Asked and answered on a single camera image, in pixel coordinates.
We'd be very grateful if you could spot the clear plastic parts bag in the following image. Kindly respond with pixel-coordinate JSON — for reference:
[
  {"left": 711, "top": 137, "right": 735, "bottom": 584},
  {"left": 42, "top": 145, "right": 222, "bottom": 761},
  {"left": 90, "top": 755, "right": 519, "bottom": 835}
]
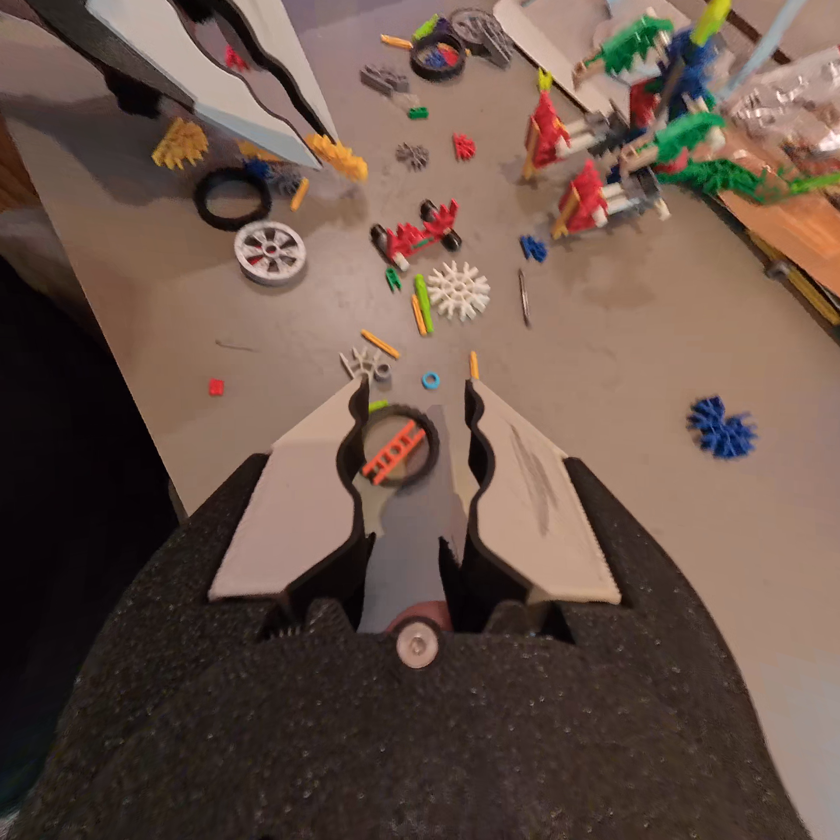
[{"left": 728, "top": 49, "right": 840, "bottom": 178}]

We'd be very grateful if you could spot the black rubber tyre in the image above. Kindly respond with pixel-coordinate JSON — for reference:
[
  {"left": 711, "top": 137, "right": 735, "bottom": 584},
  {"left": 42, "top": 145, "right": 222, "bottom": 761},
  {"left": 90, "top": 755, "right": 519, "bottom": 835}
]
[
  {"left": 410, "top": 34, "right": 469, "bottom": 83},
  {"left": 354, "top": 403, "right": 441, "bottom": 490},
  {"left": 193, "top": 166, "right": 273, "bottom": 232}
]

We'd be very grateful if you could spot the white stand base board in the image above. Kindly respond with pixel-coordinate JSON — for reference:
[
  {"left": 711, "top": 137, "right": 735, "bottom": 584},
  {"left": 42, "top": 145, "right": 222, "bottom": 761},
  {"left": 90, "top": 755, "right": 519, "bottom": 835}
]
[{"left": 492, "top": 0, "right": 690, "bottom": 112}]

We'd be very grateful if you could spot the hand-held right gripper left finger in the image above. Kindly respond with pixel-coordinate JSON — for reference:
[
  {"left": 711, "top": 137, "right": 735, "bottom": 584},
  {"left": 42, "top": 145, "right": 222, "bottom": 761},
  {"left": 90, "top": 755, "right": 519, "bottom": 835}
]
[{"left": 207, "top": 377, "right": 376, "bottom": 633}]

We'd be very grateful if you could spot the yellow fan connector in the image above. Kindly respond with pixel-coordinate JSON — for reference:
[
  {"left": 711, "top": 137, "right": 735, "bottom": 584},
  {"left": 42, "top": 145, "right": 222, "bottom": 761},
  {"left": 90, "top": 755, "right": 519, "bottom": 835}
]
[{"left": 151, "top": 118, "right": 210, "bottom": 170}]

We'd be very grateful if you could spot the white snowflake connector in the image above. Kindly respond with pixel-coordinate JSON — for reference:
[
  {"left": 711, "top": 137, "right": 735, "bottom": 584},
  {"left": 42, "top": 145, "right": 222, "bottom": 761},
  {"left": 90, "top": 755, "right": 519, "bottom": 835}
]
[{"left": 425, "top": 260, "right": 492, "bottom": 322}]

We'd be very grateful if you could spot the yellow snowflake connector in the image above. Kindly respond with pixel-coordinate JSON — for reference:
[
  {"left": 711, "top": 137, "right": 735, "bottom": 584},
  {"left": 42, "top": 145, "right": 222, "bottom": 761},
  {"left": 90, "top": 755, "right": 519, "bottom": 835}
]
[{"left": 305, "top": 133, "right": 370, "bottom": 182}]

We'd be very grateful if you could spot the red toothed connector assembly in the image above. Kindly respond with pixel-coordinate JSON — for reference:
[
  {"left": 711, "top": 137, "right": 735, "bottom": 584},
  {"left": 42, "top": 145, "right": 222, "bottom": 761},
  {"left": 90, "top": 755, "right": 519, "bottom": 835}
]
[{"left": 384, "top": 200, "right": 460, "bottom": 263}]

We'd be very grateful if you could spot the light grey wedge connector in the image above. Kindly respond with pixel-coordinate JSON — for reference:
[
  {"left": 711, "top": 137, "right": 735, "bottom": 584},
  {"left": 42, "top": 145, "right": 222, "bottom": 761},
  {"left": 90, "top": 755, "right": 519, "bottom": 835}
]
[{"left": 339, "top": 346, "right": 388, "bottom": 382}]

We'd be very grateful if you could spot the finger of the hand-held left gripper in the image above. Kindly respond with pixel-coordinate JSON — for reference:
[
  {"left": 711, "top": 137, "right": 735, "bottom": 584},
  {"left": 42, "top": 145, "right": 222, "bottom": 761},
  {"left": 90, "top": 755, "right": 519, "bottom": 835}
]
[
  {"left": 196, "top": 0, "right": 340, "bottom": 143},
  {"left": 85, "top": 0, "right": 324, "bottom": 172}
]

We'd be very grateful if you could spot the orange ladder-shaped connector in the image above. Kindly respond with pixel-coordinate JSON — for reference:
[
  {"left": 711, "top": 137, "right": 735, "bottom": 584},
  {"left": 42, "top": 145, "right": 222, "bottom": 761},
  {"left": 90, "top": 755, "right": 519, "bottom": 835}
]
[{"left": 361, "top": 420, "right": 426, "bottom": 485}]

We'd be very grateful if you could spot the grey half-round connector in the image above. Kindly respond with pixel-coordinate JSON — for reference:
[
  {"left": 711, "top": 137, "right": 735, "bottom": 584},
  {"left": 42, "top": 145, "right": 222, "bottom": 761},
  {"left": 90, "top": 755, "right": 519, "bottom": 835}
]
[{"left": 360, "top": 63, "right": 410, "bottom": 93}]

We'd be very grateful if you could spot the colourful construction toy model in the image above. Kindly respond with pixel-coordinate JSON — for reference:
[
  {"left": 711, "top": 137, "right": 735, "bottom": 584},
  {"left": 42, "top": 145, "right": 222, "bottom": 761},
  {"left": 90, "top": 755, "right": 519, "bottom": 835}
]
[{"left": 521, "top": 0, "right": 840, "bottom": 240}]

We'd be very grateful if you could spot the orange cardboard toy box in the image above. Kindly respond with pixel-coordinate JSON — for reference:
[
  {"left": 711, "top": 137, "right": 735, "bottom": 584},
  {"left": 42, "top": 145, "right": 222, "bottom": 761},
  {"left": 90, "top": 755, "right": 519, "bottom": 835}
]
[{"left": 718, "top": 151, "right": 840, "bottom": 329}]

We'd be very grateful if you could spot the black and silver tube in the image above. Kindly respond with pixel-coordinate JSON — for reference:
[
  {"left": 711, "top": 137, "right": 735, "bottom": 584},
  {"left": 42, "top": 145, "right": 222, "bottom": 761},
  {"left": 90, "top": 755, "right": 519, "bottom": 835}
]
[{"left": 420, "top": 199, "right": 463, "bottom": 252}]

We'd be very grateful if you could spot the large blue snowflake connector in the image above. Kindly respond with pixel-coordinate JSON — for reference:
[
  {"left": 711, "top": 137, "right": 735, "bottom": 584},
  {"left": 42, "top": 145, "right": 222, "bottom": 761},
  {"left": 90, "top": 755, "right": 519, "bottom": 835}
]
[{"left": 686, "top": 395, "right": 759, "bottom": 460}]

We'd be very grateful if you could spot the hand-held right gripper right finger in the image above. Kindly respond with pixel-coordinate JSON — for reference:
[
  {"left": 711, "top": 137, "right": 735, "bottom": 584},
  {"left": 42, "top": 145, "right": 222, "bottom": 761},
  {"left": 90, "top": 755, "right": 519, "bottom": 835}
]
[{"left": 438, "top": 379, "right": 622, "bottom": 634}]

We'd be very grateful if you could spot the grey spoked wheel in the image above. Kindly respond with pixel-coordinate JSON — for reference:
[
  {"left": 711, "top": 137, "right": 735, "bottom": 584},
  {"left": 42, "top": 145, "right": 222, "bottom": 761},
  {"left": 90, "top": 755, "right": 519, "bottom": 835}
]
[
  {"left": 449, "top": 8, "right": 500, "bottom": 47},
  {"left": 234, "top": 220, "right": 308, "bottom": 285}
]

